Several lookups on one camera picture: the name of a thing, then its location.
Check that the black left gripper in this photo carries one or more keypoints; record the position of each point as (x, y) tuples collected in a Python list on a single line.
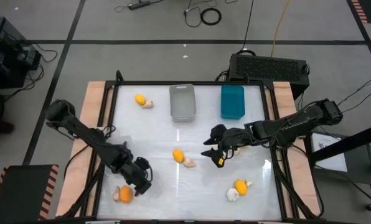
[(131, 171)]

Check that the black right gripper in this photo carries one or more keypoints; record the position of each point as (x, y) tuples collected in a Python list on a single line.
[(235, 137)]

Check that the small purple eggplant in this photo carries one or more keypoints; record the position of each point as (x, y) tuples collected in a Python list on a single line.
[(137, 194)]

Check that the large orange-yellow lemon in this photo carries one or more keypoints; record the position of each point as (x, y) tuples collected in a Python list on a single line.
[(125, 194)]

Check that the yellow lemon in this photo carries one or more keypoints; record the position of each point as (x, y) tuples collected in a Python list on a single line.
[(241, 187), (178, 155), (140, 99)]

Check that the tiny beige garlic clove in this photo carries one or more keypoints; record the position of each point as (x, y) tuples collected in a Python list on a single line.
[(249, 183)]

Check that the white garlic bulb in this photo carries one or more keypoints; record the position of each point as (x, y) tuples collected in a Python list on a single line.
[(232, 195)]

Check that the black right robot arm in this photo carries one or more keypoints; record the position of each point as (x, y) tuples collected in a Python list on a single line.
[(297, 123)]

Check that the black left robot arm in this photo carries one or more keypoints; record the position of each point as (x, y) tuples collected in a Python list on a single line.
[(79, 127)]

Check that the teal plastic basket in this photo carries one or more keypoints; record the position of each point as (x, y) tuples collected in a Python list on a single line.
[(232, 102)]

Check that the grey plastic basket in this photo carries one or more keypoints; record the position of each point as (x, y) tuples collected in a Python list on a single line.
[(182, 102)]

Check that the light wooden side board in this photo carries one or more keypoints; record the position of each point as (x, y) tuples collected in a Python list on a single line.
[(93, 88), (280, 90)]

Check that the black perforated computer case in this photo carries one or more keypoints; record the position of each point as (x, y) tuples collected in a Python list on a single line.
[(266, 68)]

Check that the white paper sheet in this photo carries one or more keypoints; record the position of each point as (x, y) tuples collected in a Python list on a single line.
[(328, 155)]

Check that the black metal stand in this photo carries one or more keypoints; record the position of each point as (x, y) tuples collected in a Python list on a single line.
[(344, 144)]

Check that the black power strip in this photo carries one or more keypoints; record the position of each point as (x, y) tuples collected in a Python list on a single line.
[(139, 5)]

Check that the black equipment rack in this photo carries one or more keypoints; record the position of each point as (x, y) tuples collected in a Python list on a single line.
[(5, 56)]

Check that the black aluminium table frame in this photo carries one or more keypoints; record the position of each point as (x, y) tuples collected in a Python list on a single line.
[(188, 83)]

